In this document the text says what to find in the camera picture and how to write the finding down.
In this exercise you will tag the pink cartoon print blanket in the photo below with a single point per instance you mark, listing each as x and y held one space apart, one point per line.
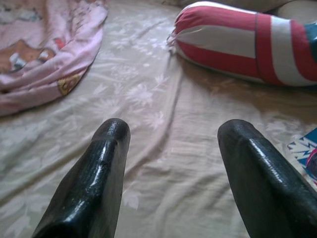
49 62

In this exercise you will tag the colourful comic book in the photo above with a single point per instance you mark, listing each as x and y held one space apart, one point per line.
303 151

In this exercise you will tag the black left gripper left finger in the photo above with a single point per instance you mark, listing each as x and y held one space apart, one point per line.
94 186

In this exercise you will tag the beige floral pillow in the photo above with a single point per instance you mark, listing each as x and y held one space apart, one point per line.
267 5

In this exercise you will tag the beige floral bed sheet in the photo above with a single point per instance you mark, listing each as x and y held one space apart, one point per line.
161 161

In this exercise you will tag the plain white pillow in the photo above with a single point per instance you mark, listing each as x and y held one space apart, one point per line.
299 10

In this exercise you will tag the red white striped bolster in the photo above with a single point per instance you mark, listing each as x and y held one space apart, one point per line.
223 37

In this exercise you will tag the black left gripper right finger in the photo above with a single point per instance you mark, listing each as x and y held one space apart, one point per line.
267 193

